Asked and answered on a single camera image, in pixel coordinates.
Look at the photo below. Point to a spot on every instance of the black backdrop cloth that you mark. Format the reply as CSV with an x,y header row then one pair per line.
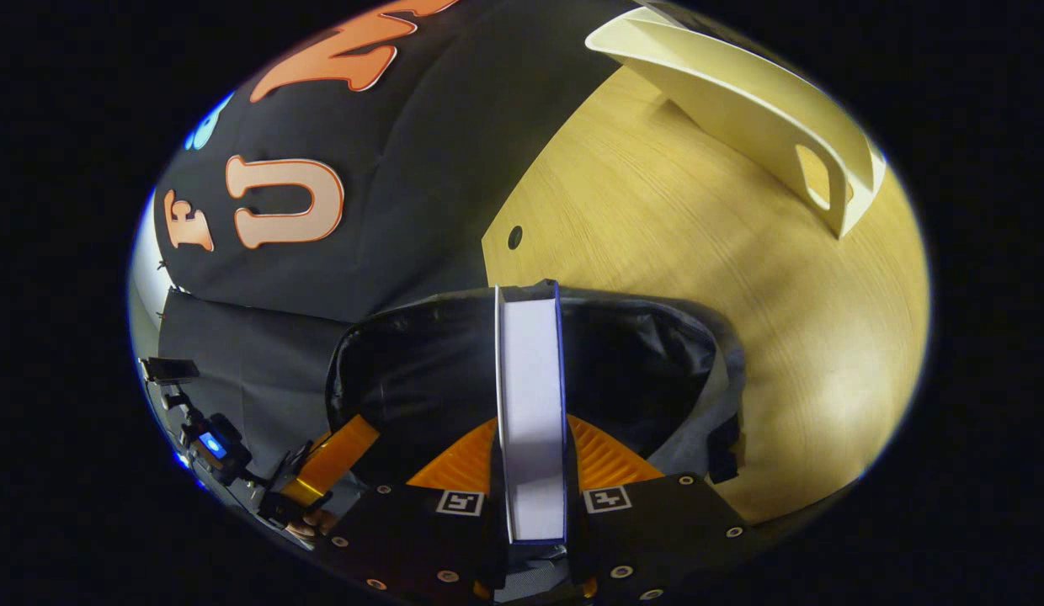
x,y
421,168

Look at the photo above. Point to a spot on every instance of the grey schoolbag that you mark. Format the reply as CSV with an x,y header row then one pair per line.
x,y
421,362

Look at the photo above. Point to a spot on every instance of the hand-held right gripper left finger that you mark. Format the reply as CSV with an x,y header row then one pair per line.
x,y
404,539

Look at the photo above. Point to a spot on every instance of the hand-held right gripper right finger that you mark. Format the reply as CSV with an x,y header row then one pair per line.
x,y
657,539

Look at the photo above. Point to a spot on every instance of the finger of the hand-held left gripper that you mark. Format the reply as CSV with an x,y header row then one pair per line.
x,y
341,446

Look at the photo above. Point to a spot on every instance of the blue cover book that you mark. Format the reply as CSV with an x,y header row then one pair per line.
x,y
532,404

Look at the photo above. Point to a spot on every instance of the white bookshelf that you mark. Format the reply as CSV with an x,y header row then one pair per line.
x,y
741,101

